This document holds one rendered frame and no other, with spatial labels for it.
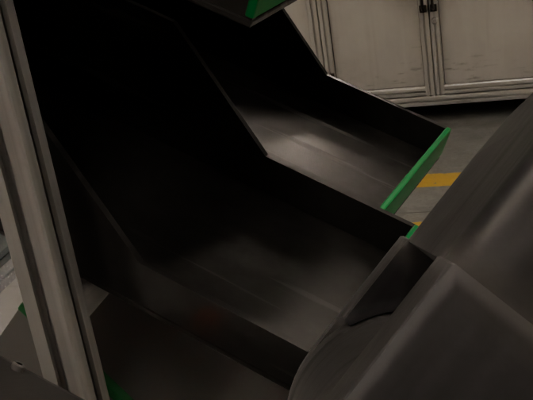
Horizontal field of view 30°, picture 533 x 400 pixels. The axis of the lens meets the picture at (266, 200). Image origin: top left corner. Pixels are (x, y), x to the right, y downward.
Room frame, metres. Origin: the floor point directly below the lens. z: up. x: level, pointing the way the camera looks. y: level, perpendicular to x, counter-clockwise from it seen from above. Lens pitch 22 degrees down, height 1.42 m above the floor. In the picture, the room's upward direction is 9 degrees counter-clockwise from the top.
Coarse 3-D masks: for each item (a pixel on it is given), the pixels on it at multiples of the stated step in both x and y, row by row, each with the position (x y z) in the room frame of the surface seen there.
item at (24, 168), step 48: (0, 0) 0.39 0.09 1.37; (0, 48) 0.38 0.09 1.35; (0, 96) 0.38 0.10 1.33; (0, 144) 0.39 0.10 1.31; (0, 192) 0.38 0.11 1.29; (48, 192) 0.39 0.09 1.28; (48, 240) 0.38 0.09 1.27; (48, 288) 0.38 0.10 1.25; (48, 336) 0.39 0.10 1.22; (96, 384) 0.39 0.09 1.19
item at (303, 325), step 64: (64, 0) 0.56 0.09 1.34; (128, 0) 0.54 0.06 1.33; (64, 64) 0.56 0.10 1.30; (128, 64) 0.54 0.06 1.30; (192, 64) 0.52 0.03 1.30; (64, 128) 0.53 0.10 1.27; (128, 128) 0.54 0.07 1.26; (192, 128) 0.52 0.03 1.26; (64, 192) 0.41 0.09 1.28; (128, 192) 0.48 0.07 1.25; (192, 192) 0.49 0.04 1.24; (256, 192) 0.50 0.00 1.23; (320, 192) 0.49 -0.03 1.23; (128, 256) 0.39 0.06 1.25; (192, 256) 0.44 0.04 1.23; (256, 256) 0.45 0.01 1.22; (320, 256) 0.46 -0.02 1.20; (192, 320) 0.38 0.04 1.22; (256, 320) 0.37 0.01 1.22; (320, 320) 0.41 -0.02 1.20
